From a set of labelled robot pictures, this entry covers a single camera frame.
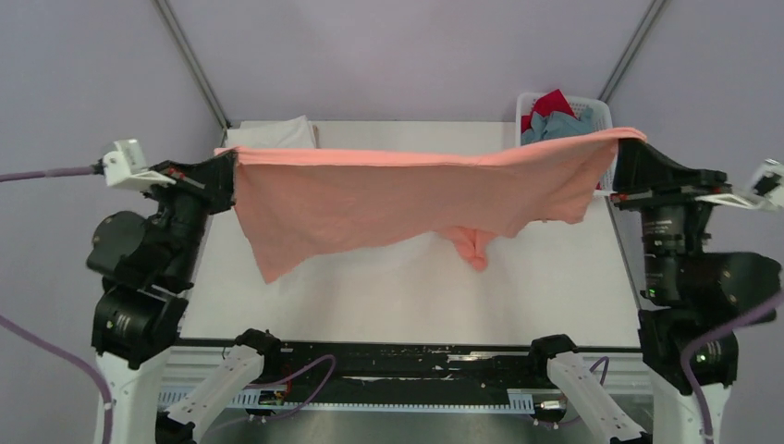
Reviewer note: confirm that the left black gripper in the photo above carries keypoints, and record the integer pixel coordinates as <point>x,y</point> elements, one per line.
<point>214,178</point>

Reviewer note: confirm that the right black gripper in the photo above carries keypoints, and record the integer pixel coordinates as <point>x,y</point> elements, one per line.
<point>644,175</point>

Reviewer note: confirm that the salmon pink t shirt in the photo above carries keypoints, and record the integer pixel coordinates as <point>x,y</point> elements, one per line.
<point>294,204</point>

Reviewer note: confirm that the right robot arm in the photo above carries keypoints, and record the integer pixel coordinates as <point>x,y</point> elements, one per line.
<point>698,299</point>

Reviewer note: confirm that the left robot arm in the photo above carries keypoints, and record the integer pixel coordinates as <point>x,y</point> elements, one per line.
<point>146,264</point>

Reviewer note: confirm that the white plastic basket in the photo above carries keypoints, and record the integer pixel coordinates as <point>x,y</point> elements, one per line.
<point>602,117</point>

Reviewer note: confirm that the folded white t shirt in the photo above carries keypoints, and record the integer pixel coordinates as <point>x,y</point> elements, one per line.
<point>295,133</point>

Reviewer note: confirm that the grey blue t shirt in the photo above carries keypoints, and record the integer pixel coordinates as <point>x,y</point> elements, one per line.
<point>557,125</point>

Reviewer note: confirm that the red t shirt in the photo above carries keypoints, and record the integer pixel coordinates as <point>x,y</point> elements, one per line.
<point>552,102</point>

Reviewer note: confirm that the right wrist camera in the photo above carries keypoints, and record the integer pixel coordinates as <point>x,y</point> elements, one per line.
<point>764,191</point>

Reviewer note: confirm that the right aluminium frame post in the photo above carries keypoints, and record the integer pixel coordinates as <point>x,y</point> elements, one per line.
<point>652,14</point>

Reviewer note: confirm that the aluminium frame post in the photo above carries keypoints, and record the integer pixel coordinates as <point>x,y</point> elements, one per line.
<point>652,14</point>
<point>181,41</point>

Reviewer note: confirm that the left aluminium frame post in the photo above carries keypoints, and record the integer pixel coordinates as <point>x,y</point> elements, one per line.
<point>181,41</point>

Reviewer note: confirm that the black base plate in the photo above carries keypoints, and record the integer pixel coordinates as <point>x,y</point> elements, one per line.
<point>413,374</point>

